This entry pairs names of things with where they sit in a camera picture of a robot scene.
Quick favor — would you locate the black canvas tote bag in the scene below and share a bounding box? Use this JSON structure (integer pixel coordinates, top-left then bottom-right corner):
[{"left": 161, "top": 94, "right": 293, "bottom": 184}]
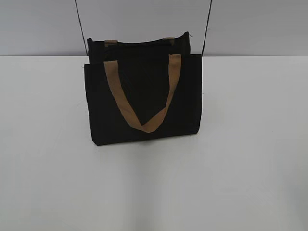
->
[{"left": 84, "top": 32, "right": 202, "bottom": 146}]

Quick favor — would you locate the tan front bag handle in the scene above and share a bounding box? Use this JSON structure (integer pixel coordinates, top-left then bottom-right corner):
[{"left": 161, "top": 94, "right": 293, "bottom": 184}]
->
[{"left": 103, "top": 54, "right": 182, "bottom": 133}]

